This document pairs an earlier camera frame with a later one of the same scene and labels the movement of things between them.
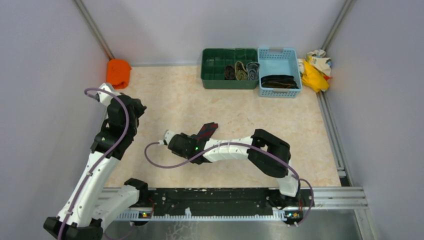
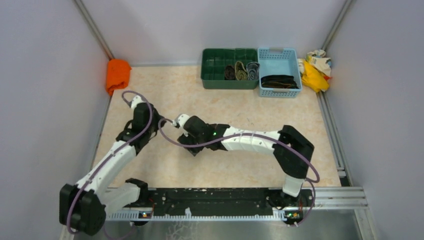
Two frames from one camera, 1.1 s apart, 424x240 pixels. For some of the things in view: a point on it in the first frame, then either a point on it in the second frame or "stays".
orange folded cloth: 118,73 stays
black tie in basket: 278,81 stays
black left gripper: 139,107 -> 158,116
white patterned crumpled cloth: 321,62 stays
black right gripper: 188,137 -> 185,138
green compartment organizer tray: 214,61 stays
